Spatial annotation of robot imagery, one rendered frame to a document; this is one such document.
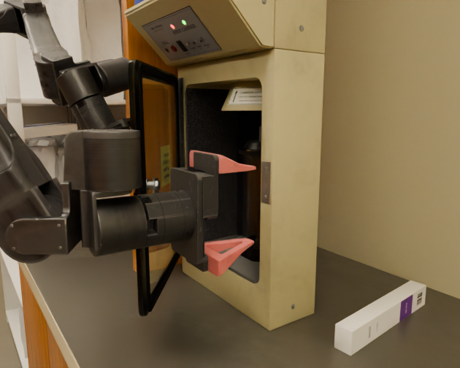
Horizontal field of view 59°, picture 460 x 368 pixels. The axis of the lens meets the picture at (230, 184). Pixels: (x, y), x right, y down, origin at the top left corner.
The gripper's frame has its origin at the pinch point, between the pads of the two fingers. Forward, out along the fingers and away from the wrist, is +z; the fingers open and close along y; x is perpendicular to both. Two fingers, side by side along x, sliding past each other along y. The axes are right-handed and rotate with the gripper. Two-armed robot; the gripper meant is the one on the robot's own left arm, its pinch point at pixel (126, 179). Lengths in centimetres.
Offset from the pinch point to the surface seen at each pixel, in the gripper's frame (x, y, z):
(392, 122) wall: -29, -53, 15
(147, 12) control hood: -8.2, -14.9, -25.1
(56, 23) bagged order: -97, 31, -66
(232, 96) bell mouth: -9.4, -22.2, -5.1
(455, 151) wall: -18, -59, 24
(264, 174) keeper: 1.9, -22.0, 9.0
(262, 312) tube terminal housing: 1.7, -11.3, 31.3
